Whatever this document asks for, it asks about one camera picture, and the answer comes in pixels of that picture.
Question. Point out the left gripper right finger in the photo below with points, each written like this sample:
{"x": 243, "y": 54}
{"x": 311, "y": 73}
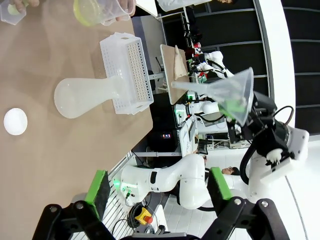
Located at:
{"x": 220, "y": 185}

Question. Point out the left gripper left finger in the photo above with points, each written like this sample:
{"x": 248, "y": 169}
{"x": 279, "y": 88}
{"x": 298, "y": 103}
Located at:
{"x": 96, "y": 192}

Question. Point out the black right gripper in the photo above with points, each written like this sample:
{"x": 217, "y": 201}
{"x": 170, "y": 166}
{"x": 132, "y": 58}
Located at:
{"x": 270, "y": 137}

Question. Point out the translucent plastic funnel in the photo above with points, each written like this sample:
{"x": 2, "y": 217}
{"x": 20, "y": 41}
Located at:
{"x": 225, "y": 87}

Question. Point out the translucent plastic Erlenmeyer flask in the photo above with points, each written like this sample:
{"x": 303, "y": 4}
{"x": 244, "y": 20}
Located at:
{"x": 75, "y": 97}

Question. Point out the white perforated plastic basket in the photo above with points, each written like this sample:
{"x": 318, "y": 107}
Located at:
{"x": 117, "y": 62}

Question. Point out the clear plastic beaker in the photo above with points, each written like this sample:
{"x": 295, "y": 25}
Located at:
{"x": 95, "y": 11}

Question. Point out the clear plastic graduated cylinder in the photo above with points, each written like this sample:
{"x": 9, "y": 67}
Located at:
{"x": 10, "y": 16}

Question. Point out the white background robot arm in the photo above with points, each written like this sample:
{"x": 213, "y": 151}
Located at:
{"x": 200, "y": 108}
{"x": 215, "y": 57}

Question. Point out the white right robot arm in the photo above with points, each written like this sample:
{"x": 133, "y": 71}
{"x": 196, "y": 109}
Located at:
{"x": 187, "y": 172}

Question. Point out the person's left hand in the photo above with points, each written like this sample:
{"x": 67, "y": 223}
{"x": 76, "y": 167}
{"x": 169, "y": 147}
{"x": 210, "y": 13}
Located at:
{"x": 126, "y": 8}

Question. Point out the person's right hand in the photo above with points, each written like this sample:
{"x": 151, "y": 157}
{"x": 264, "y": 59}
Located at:
{"x": 22, "y": 3}

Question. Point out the dark haired background person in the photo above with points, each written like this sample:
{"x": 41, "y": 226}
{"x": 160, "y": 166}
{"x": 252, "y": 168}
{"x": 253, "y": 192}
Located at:
{"x": 231, "y": 171}

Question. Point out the yellow red emergency stop button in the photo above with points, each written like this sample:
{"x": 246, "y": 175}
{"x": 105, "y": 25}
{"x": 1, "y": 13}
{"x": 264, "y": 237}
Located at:
{"x": 143, "y": 216}

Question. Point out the wooden top background table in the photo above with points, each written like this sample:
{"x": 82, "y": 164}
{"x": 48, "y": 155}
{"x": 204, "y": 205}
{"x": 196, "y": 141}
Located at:
{"x": 176, "y": 93}

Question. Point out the brown paper bag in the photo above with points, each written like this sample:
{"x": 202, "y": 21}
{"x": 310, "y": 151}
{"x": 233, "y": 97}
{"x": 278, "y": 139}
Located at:
{"x": 179, "y": 65}

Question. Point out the black equipment box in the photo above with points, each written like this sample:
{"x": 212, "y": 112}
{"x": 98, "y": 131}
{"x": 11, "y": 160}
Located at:
{"x": 160, "y": 117}

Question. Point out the white round flask cap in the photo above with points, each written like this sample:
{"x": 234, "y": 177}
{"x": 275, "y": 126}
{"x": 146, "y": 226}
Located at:
{"x": 15, "y": 121}

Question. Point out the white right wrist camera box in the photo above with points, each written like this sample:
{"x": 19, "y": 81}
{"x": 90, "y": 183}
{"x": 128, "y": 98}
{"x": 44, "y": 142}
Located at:
{"x": 277, "y": 171}

